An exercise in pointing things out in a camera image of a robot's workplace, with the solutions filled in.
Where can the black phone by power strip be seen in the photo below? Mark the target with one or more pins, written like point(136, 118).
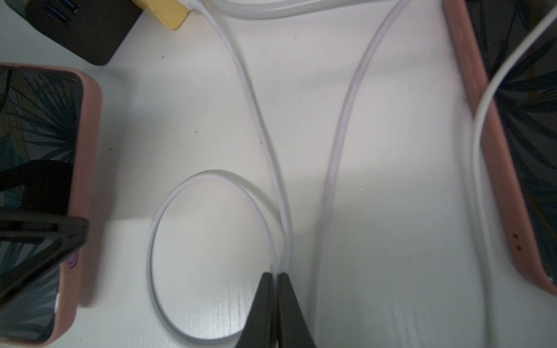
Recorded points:
point(519, 134)

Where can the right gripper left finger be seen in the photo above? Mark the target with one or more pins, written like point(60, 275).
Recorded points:
point(257, 332)

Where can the yellow charger adapter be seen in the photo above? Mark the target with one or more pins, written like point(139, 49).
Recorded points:
point(171, 13)

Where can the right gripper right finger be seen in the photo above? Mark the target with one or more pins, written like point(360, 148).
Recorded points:
point(292, 327)

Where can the black power bank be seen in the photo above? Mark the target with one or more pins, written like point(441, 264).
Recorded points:
point(91, 29)

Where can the black phone pink case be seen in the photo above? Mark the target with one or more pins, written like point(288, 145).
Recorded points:
point(47, 113)

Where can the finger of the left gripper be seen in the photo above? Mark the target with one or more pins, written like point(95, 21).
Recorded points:
point(42, 222)

